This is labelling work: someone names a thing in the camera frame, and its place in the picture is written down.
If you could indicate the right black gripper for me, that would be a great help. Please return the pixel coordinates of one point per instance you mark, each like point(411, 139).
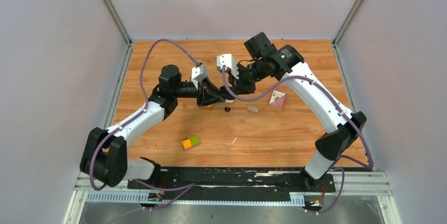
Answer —
point(240, 86)

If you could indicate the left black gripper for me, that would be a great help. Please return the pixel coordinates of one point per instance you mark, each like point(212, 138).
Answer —
point(206, 95)

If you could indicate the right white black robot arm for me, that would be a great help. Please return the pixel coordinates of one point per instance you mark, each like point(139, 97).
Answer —
point(342, 126)

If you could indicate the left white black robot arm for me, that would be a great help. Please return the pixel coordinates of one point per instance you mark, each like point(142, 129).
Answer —
point(105, 156)

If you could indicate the small wooden block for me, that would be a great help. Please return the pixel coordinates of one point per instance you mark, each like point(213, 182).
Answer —
point(253, 109)

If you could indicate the pink card box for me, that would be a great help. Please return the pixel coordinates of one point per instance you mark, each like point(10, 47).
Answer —
point(277, 100)

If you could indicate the orange green toy brick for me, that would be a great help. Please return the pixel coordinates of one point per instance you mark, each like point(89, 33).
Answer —
point(190, 143)

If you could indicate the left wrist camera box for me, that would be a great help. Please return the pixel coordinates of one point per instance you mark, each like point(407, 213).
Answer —
point(198, 74)

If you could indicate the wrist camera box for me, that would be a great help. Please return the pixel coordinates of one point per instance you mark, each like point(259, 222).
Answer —
point(227, 63)
point(198, 74)

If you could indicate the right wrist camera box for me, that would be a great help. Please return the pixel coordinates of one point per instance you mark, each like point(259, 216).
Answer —
point(227, 63)

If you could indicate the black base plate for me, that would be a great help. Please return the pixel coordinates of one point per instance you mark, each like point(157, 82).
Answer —
point(235, 183)

